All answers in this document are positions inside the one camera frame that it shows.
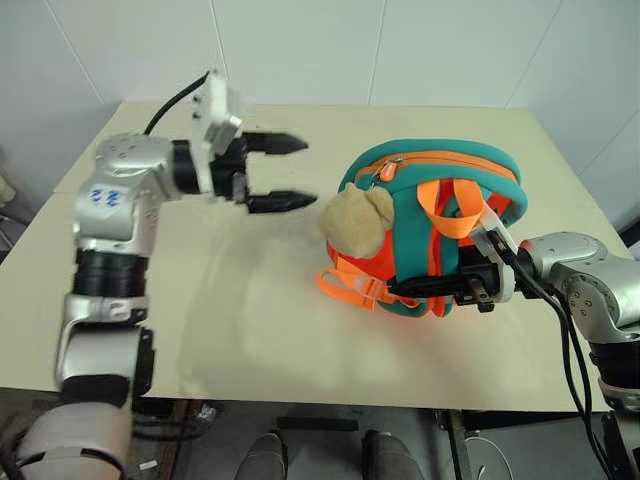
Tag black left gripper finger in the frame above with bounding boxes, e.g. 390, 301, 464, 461
246, 188, 320, 215
243, 131, 310, 157

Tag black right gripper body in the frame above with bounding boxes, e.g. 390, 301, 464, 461
456, 247, 502, 314

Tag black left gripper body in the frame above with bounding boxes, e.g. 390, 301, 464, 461
209, 135, 254, 205

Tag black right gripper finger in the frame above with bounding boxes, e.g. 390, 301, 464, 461
386, 273, 472, 298

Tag orange and teal backpack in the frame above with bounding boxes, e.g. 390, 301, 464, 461
316, 138, 530, 320

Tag dark grey rounded shape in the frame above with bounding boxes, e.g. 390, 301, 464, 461
238, 431, 290, 480
361, 428, 415, 480

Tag black flat bar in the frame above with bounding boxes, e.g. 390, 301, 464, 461
276, 415, 360, 433

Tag white round object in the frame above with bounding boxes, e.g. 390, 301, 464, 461
464, 433, 512, 480

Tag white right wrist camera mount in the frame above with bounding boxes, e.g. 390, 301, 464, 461
468, 206, 522, 304

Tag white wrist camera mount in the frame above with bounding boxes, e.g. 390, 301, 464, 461
189, 68, 245, 195
468, 206, 522, 304

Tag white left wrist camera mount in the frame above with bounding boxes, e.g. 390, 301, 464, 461
189, 68, 245, 195

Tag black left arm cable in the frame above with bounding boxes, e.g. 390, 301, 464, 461
143, 71, 212, 136

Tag dark object at wall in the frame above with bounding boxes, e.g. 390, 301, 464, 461
616, 197, 640, 247

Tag black metal table frame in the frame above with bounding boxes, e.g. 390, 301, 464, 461
433, 408, 474, 480

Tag dark tangled cables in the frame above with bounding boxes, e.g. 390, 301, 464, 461
132, 398, 219, 444

